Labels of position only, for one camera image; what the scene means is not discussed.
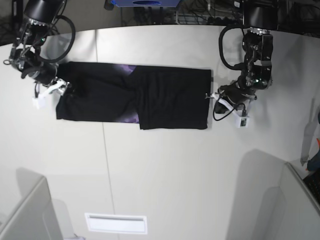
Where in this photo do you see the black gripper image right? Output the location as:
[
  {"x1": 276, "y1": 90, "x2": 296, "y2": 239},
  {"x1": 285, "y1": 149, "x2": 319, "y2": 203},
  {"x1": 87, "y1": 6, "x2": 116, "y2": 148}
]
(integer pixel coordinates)
[{"x1": 205, "y1": 82, "x2": 257, "y2": 118}]

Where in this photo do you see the grey left desk partition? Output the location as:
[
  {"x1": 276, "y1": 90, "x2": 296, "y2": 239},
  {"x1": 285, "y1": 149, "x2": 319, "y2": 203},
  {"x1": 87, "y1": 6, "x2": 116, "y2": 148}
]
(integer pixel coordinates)
[{"x1": 0, "y1": 176, "x2": 63, "y2": 240}]

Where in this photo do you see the grey right desk partition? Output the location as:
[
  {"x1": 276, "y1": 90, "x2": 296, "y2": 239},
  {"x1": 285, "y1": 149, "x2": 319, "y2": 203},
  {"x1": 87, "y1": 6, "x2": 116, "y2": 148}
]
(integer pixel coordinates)
[{"x1": 276, "y1": 163, "x2": 320, "y2": 240}]

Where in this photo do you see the teal and orange object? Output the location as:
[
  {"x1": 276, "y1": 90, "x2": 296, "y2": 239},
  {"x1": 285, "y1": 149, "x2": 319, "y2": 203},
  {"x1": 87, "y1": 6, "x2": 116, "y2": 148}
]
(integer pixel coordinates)
[{"x1": 306, "y1": 150, "x2": 320, "y2": 172}]

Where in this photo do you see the black keyboard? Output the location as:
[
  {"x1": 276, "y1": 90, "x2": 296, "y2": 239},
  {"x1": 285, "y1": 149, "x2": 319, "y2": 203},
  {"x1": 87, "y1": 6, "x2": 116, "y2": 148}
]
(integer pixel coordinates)
[{"x1": 303, "y1": 172, "x2": 320, "y2": 203}]

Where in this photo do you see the blue box with oval hole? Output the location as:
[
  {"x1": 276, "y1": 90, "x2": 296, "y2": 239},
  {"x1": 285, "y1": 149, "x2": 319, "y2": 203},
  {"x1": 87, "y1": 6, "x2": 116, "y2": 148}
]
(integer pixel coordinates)
[{"x1": 110, "y1": 0, "x2": 180, "y2": 8}]

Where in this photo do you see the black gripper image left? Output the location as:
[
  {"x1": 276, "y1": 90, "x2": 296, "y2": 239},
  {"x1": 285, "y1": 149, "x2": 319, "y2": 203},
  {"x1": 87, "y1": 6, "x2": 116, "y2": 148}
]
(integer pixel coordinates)
[{"x1": 21, "y1": 62, "x2": 72, "y2": 98}]

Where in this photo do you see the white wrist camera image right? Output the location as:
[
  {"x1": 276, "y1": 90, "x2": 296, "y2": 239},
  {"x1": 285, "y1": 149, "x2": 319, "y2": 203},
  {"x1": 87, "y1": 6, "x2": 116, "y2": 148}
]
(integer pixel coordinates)
[{"x1": 235, "y1": 115, "x2": 250, "y2": 129}]

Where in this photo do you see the black graphic T-shirt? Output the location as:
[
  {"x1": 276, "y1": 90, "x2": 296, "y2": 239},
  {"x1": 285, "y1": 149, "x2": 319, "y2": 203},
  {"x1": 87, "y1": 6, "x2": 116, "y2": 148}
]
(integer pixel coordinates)
[{"x1": 56, "y1": 62, "x2": 212, "y2": 130}]

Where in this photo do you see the grey desk partition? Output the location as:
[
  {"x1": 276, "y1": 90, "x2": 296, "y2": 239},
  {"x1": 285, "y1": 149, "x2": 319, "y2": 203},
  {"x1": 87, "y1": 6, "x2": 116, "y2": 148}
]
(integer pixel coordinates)
[
  {"x1": 276, "y1": 163, "x2": 320, "y2": 240},
  {"x1": 0, "y1": 176, "x2": 63, "y2": 240}
]

